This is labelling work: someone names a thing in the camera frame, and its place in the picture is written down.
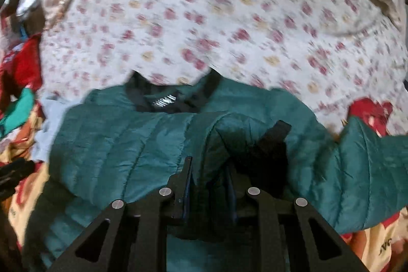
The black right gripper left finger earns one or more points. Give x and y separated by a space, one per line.
131 236

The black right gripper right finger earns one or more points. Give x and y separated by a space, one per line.
287 236

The dark green puffer jacket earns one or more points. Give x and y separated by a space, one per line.
125 141

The bright green garment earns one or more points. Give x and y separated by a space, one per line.
17 112

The light grey fleece sweater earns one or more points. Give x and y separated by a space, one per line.
54 108

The yellow red patterned blanket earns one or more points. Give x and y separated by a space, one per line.
374 246

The red garment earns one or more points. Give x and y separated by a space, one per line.
20 69

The floral white quilt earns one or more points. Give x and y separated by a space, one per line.
327 53

